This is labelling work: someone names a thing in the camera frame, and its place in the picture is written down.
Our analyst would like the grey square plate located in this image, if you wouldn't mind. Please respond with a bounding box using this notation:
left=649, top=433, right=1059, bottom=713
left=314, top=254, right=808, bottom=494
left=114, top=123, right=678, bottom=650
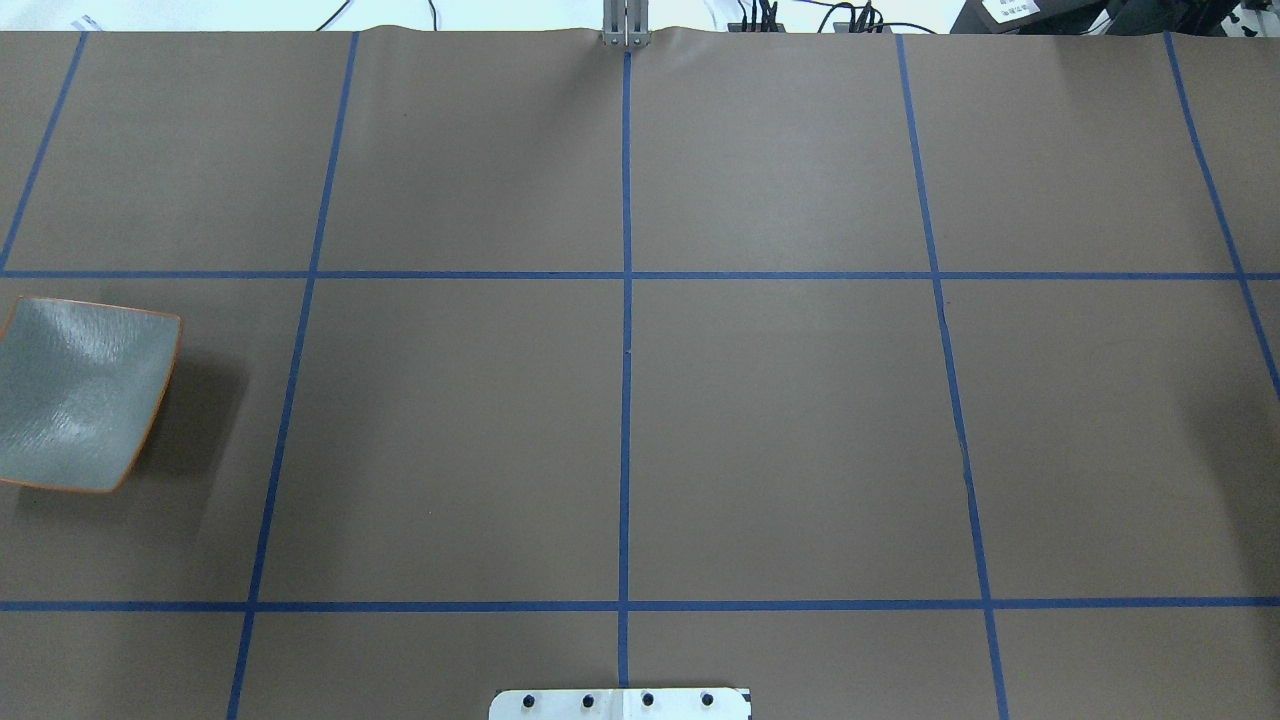
left=1, top=296, right=183, bottom=495

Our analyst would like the upper small circuit board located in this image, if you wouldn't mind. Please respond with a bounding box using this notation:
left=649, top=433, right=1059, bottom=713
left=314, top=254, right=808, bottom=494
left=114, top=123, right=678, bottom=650
left=726, top=1, right=785, bottom=35

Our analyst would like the small circuit board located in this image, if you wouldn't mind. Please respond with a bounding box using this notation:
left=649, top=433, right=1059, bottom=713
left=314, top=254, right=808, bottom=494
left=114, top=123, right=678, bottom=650
left=815, top=1, right=891, bottom=35
left=726, top=1, right=785, bottom=35

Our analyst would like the lower small circuit board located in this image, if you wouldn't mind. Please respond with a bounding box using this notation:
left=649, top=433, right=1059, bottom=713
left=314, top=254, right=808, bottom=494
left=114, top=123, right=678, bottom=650
left=815, top=1, right=891, bottom=35

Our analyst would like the black label printer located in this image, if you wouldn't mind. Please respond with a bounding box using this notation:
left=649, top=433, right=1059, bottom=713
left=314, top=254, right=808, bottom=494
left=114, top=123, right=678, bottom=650
left=948, top=1, right=1112, bottom=36

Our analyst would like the aluminium frame post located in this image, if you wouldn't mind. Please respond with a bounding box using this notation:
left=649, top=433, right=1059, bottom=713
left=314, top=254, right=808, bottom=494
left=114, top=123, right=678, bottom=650
left=600, top=0, right=652, bottom=51

